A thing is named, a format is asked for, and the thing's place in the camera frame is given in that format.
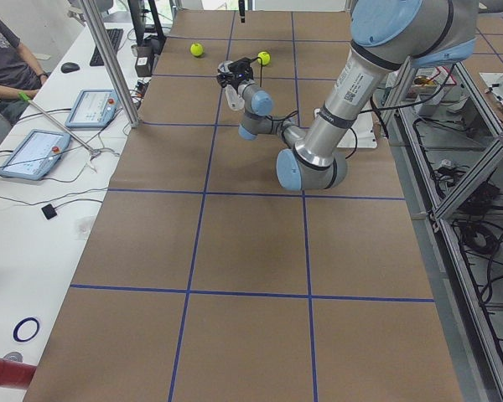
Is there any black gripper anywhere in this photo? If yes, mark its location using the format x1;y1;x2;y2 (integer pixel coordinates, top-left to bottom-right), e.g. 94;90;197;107
224;70;252;91

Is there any white blue tennis ball can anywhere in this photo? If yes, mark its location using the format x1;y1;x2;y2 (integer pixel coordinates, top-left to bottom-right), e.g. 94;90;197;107
216;60;245;111

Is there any yellow tennis ball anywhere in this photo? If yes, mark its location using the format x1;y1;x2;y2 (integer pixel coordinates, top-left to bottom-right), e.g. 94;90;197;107
189;43;205;58
257;51;271;66

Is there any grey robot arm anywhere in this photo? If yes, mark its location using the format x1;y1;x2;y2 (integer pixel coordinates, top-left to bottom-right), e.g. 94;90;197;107
217;1;478;191

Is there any black power box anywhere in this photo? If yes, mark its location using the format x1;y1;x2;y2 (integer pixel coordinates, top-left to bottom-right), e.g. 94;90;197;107
135;46;154;78

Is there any black monitor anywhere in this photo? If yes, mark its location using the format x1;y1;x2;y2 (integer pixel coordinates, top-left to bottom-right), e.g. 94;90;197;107
127;0;167;55

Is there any black keyboard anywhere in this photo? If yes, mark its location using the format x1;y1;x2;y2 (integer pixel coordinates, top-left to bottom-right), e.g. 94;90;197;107
89;28;125;67

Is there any far blue teach pendant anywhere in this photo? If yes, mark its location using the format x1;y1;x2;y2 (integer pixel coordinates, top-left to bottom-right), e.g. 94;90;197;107
65;89;119;130

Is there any blue teach pendant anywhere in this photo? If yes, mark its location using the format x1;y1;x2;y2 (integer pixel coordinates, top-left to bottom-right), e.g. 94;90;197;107
0;129;71;181
65;89;119;130

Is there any metal reach stick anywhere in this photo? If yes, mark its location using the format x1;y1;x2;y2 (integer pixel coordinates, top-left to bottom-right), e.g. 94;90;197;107
18;91;121;159

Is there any black computer mouse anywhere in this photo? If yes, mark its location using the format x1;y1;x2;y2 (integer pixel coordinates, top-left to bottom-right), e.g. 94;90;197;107
60;62;80;74

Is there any near blue teach pendant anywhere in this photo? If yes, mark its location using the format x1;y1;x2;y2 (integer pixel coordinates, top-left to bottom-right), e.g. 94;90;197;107
0;129;71;181

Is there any seated person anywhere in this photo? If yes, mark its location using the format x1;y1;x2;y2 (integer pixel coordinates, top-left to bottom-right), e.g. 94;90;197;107
0;19;49;143

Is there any small black square puck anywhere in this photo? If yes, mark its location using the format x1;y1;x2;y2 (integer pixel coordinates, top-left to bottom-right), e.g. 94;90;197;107
41;204;57;220

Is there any red cylinder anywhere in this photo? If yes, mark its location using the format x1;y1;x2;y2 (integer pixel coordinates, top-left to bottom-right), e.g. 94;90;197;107
0;358;37;389

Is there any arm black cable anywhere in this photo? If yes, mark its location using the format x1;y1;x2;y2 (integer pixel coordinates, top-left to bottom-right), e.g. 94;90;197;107
251;56;360;160

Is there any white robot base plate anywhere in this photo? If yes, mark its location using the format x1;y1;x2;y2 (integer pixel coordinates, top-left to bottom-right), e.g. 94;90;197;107
337;114;377;150

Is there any aluminium frame post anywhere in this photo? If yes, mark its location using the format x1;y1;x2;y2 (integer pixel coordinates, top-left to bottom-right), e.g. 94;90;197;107
79;0;140;128

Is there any blue tape ring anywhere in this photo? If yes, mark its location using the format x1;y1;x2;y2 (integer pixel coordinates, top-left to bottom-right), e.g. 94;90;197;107
13;317;41;343

